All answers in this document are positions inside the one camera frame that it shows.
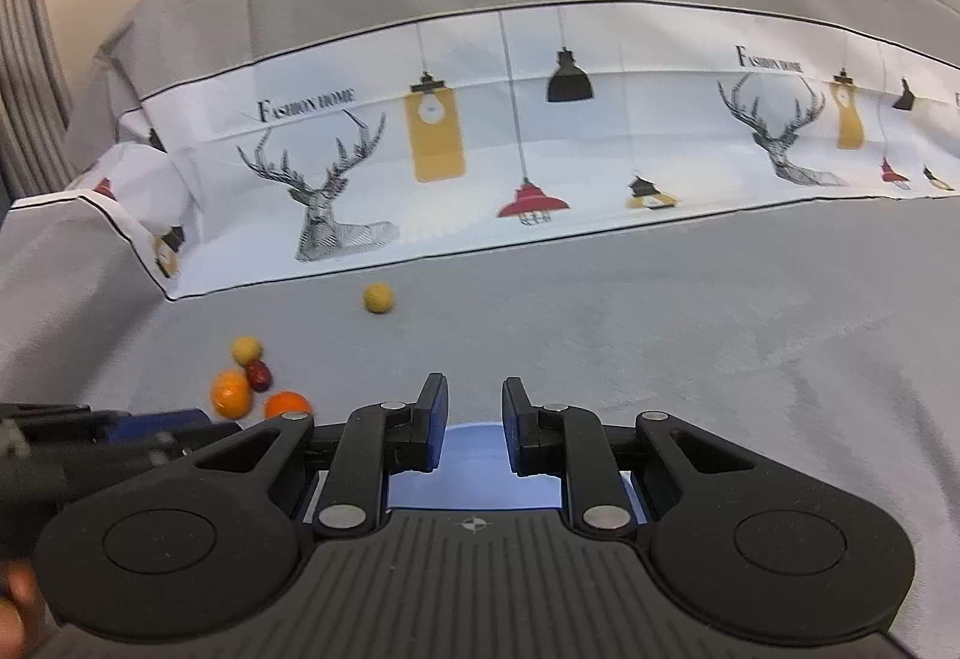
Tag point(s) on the blue plate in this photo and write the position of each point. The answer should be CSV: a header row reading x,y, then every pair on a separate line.
x,y
480,471

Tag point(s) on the small yellow round fruit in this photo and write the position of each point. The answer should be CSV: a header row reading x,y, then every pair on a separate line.
x,y
246,350

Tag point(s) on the red jujube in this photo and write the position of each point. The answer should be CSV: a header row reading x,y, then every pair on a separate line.
x,y
259,375

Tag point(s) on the grey pillow with printed border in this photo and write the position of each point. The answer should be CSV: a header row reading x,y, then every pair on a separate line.
x,y
67,284

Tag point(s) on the orange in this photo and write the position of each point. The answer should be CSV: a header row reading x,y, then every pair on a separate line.
x,y
287,405
230,393

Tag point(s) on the person's left hand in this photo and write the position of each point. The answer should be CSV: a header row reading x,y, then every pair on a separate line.
x,y
19,603

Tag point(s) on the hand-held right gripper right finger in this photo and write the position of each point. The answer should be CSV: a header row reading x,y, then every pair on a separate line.
x,y
511,430

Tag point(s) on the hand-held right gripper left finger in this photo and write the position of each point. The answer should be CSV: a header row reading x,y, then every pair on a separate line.
x,y
437,426

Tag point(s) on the grey curtain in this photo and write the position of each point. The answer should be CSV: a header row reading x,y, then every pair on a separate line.
x,y
22,74

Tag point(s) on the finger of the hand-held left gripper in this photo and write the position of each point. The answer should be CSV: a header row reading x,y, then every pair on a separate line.
x,y
161,430

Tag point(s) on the large yellow round fruit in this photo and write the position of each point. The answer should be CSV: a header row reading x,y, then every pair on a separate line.
x,y
379,299

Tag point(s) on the grey bed sheet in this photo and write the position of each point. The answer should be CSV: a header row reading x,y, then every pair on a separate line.
x,y
675,344

